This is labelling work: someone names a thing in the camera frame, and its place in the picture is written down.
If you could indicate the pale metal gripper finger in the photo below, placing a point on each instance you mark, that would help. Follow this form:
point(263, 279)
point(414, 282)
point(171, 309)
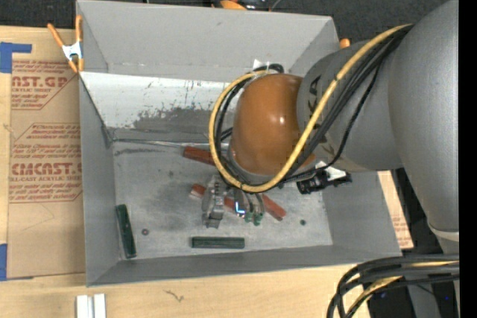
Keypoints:
point(214, 216)
point(212, 188)

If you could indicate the dark green flat block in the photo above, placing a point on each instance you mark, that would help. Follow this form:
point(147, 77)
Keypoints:
point(126, 231)
point(218, 243)

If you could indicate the red-brown flat block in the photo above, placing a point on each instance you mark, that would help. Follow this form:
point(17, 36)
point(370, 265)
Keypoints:
point(197, 153)
point(274, 208)

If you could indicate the grey metal bin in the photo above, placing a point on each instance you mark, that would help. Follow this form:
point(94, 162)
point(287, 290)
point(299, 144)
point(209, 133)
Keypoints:
point(167, 167)

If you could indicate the brown cardboard board red print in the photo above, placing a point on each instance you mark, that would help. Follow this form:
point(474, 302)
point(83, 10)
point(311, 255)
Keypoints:
point(44, 160)

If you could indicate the black cylinder on white bracket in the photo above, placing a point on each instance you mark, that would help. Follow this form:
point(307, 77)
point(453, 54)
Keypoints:
point(311, 185)

